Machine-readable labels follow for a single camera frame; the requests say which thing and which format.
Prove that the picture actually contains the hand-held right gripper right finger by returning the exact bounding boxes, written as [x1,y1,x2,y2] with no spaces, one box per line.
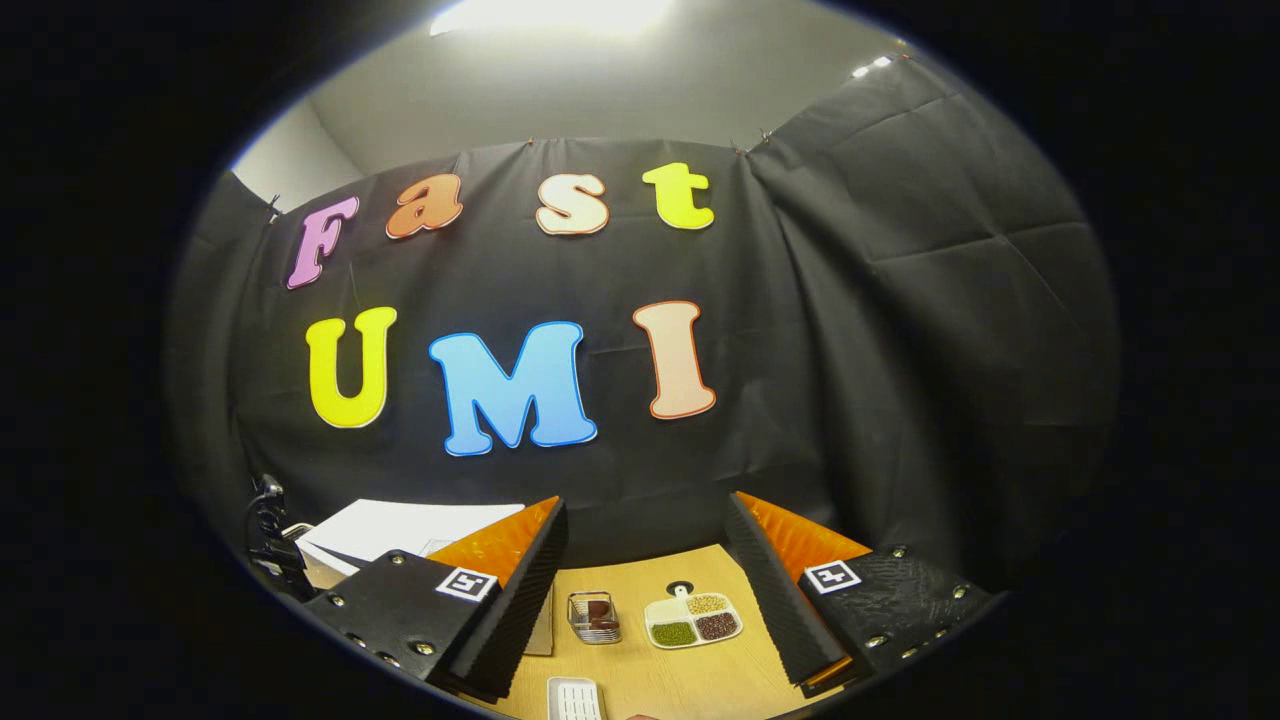
[722,490,1003,699]

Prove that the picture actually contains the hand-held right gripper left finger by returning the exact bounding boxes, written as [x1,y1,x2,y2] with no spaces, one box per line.
[300,497,569,701]

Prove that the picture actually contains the white microwave oven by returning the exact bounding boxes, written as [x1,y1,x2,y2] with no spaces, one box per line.
[297,498,555,658]

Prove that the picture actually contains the white divided dish with beans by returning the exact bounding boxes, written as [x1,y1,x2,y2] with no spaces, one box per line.
[643,583,745,652]

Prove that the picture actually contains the small white ribbed tray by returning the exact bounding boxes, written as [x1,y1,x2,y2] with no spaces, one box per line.
[547,676,609,720]

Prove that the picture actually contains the black backdrop cloth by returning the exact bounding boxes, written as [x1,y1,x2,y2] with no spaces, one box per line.
[165,50,1123,601]

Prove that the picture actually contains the metal wire basket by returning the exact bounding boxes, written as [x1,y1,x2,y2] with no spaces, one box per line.
[567,590,623,646]

